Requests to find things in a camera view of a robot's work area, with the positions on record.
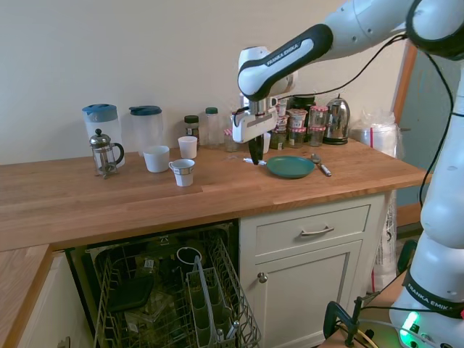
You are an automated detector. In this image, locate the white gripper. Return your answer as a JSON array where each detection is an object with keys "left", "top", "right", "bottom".
[{"left": 231, "top": 107, "right": 279, "bottom": 167}]

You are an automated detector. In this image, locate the open dishwasher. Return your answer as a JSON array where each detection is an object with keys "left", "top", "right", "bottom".
[{"left": 65, "top": 217, "right": 241, "bottom": 348}]

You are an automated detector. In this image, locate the small jar gingham lid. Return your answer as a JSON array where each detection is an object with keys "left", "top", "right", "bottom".
[{"left": 223, "top": 128, "right": 239, "bottom": 153}]

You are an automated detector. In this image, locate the teal plate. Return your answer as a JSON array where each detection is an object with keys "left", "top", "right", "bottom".
[{"left": 265, "top": 155, "right": 316, "bottom": 180}]

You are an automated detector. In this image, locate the clear spice jar green lid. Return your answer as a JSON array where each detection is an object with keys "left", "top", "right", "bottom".
[{"left": 204, "top": 107, "right": 221, "bottom": 148}]

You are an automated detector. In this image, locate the large black powder tub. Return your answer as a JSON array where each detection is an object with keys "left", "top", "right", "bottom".
[{"left": 289, "top": 94, "right": 317, "bottom": 112}]

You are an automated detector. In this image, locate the tall glass jar gingham lid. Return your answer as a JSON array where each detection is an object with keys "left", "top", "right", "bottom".
[{"left": 308, "top": 104, "right": 328, "bottom": 128}]

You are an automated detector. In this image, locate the dark spice jar black lid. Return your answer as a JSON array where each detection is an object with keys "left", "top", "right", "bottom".
[{"left": 183, "top": 115, "right": 201, "bottom": 146}]

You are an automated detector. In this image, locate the ribbed white cup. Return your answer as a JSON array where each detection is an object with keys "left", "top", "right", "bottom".
[{"left": 177, "top": 136, "right": 199, "bottom": 160}]

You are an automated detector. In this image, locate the small patterned cup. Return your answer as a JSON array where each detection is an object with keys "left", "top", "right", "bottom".
[{"left": 167, "top": 158, "right": 196, "bottom": 188}]

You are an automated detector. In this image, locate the steel electric kettle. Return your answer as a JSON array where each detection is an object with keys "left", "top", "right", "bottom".
[{"left": 322, "top": 94, "right": 352, "bottom": 146}]

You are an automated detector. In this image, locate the large white mug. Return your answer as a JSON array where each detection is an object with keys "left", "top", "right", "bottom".
[{"left": 142, "top": 145, "right": 171, "bottom": 174}]

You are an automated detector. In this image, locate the clear pitcher spouted blue lid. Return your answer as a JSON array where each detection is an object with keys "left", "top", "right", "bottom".
[{"left": 128, "top": 104, "right": 165, "bottom": 154}]

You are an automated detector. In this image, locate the plastic wrapped white stack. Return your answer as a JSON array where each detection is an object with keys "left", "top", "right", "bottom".
[{"left": 351, "top": 108, "right": 407, "bottom": 160}]

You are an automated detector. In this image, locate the white rimmed dark cup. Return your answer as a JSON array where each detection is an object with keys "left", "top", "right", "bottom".
[{"left": 175, "top": 246, "right": 202, "bottom": 266}]

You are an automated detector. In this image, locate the white cabinet with drawer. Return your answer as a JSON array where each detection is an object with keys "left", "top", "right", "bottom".
[{"left": 239, "top": 193, "right": 391, "bottom": 348}]

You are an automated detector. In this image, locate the glass French press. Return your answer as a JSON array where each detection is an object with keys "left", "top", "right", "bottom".
[{"left": 88, "top": 128, "right": 125, "bottom": 181}]

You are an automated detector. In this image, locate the clear pitcher flat blue lid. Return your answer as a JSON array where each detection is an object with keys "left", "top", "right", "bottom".
[{"left": 81, "top": 103, "right": 122, "bottom": 157}]

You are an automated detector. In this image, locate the white printed bag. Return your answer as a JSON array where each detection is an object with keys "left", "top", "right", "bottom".
[{"left": 367, "top": 189, "right": 400, "bottom": 295}]

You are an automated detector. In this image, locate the grey blue door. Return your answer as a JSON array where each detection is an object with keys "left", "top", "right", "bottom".
[{"left": 396, "top": 44, "right": 464, "bottom": 241}]

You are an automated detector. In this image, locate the grey cutlery basket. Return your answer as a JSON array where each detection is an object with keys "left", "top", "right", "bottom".
[{"left": 185, "top": 254, "right": 242, "bottom": 348}]

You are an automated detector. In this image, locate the dark green clamp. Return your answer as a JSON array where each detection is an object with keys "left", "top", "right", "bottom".
[
  {"left": 396, "top": 239, "right": 419, "bottom": 277},
  {"left": 323, "top": 296, "right": 368, "bottom": 347}
]

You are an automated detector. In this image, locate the black square lid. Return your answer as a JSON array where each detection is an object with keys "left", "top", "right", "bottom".
[{"left": 107, "top": 276, "right": 155, "bottom": 314}]

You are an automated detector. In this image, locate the white corner cabinet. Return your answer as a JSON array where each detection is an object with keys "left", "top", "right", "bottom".
[{"left": 15, "top": 251, "right": 96, "bottom": 348}]

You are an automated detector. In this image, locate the spoon with white handle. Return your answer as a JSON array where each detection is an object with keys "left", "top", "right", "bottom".
[{"left": 310, "top": 152, "right": 333, "bottom": 178}]

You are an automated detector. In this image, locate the metal drawer handle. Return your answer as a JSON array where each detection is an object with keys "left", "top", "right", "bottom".
[{"left": 299, "top": 225, "right": 336, "bottom": 238}]

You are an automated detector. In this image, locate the wire dishwasher rack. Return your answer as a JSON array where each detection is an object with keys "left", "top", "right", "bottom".
[{"left": 93, "top": 225, "right": 263, "bottom": 348}]

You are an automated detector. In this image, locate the orange wooden door frame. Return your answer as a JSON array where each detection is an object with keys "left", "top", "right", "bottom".
[{"left": 391, "top": 37, "right": 423, "bottom": 172}]

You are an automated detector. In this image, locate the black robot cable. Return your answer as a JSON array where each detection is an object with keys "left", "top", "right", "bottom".
[{"left": 231, "top": 0, "right": 464, "bottom": 212}]

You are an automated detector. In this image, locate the white grey cable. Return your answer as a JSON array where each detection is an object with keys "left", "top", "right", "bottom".
[{"left": 334, "top": 318, "right": 436, "bottom": 344}]

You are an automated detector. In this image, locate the yellow cable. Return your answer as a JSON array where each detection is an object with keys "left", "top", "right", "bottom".
[{"left": 356, "top": 326, "right": 380, "bottom": 345}]

